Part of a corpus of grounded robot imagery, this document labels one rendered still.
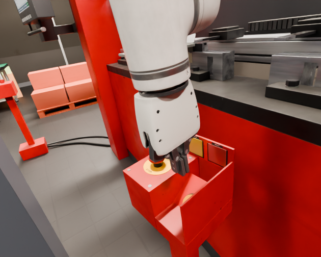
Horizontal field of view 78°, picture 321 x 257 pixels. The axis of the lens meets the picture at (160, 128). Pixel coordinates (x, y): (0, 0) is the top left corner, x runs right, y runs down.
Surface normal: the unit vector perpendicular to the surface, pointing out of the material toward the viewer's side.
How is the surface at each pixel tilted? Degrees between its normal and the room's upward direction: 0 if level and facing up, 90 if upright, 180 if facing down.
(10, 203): 90
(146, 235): 0
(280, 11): 90
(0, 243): 90
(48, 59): 90
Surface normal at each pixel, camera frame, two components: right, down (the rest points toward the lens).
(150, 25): 0.02, 0.51
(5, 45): 0.55, 0.32
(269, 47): -0.86, 0.33
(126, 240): -0.13, -0.88
